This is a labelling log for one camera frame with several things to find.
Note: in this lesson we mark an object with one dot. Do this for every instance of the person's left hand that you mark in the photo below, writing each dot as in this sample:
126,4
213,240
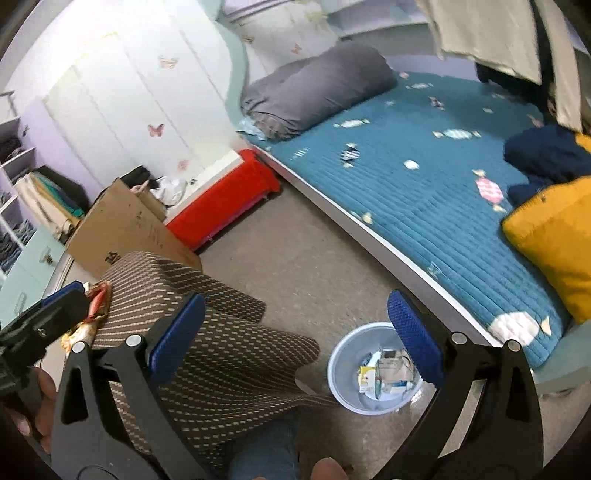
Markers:
37,423

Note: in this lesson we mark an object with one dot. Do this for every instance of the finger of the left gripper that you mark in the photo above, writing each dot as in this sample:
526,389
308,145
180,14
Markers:
74,286

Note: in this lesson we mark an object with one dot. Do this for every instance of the teal quilted bed mattress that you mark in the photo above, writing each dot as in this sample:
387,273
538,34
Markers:
423,167

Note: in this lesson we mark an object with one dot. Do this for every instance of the red storage bench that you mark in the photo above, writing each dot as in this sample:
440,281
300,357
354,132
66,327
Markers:
222,203

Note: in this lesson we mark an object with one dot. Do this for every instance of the mint green cabinet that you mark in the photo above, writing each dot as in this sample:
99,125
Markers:
30,275

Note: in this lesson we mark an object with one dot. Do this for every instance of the white plastic bag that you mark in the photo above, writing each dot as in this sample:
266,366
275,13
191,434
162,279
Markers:
169,191

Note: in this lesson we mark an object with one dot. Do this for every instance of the white cube shelf unit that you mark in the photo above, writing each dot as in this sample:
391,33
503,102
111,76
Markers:
18,158

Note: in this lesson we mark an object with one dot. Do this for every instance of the yellow cushion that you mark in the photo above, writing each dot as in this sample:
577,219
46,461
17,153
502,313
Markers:
552,230

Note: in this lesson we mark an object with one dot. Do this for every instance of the navy blue blanket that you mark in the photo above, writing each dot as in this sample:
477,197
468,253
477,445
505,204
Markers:
547,156

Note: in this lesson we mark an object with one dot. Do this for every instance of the brown cardboard box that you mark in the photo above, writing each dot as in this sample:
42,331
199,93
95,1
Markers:
117,224

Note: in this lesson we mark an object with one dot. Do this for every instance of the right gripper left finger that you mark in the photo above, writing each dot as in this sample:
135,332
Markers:
89,440

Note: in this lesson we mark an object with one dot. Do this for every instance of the light blue plastic trash bin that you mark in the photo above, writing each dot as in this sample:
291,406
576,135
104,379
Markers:
397,378

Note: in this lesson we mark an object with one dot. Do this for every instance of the grey folded duvet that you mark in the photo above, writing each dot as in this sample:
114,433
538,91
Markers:
304,93

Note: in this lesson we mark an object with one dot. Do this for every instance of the yellow white carton trash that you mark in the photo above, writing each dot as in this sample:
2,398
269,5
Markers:
367,380

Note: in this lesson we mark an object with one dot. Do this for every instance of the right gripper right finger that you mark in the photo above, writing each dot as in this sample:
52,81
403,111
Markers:
484,420

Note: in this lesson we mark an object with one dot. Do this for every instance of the white wardrobe with butterflies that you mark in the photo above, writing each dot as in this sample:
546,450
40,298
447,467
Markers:
127,83

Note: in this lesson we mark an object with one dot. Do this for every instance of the hanging beige clothes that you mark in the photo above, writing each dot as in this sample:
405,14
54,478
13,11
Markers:
50,205

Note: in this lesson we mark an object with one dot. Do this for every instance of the hanging beige towel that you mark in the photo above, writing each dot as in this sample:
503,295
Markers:
503,35

